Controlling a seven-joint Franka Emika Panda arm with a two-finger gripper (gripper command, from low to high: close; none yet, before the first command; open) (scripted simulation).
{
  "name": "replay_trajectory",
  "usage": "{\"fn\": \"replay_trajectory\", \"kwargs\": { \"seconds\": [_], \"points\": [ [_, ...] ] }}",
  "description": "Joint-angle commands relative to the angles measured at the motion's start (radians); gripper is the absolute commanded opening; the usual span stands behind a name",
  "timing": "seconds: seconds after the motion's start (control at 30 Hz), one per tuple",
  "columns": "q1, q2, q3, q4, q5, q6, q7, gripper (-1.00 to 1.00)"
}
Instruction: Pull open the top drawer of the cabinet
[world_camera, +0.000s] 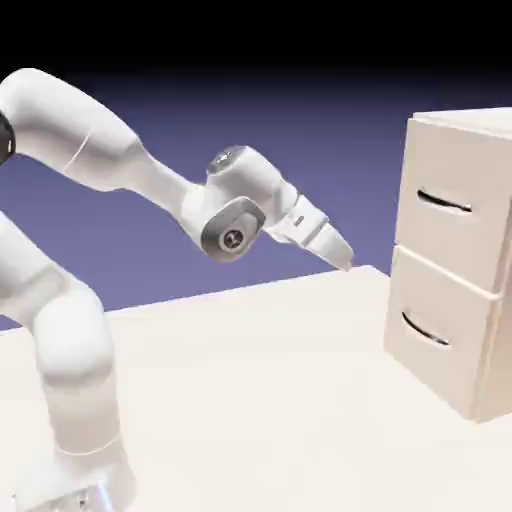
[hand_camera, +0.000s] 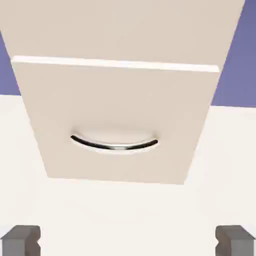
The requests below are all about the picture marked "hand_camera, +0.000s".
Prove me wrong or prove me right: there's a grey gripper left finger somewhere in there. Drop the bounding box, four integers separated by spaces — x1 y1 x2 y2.
0 225 42 256

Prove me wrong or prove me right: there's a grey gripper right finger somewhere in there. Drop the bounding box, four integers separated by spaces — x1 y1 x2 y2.
215 225 256 256

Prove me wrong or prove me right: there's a beige drawer front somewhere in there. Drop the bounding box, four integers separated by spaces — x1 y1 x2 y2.
11 55 220 185

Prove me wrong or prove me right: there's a beige painted cabinet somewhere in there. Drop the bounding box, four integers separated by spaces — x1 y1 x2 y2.
0 0 246 185

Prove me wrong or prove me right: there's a curved silver drawer handle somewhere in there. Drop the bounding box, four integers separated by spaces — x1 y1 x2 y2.
70 134 159 152

